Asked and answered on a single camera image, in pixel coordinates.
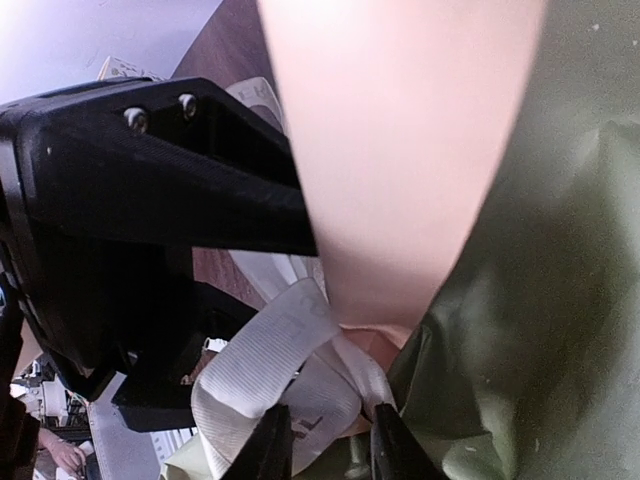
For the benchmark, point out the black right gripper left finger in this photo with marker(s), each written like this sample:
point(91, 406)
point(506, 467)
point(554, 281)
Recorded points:
point(267, 454)

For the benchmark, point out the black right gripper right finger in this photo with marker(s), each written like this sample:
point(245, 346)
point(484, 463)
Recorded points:
point(395, 452)

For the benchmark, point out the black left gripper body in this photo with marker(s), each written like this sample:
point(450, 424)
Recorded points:
point(71, 283)

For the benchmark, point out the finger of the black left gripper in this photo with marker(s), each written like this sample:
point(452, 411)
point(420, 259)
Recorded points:
point(153, 396)
point(179, 162)

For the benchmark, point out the white ribbon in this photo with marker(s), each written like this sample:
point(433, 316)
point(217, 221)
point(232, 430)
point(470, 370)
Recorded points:
point(290, 353)

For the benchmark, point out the pink and green wrapping paper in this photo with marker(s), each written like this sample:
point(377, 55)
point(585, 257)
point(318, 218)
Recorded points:
point(526, 365)

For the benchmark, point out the person's hand in background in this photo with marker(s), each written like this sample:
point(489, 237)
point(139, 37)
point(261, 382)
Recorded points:
point(66, 456)

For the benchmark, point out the aluminium front rail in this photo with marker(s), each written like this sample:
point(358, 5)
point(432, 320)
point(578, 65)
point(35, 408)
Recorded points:
point(122, 453)

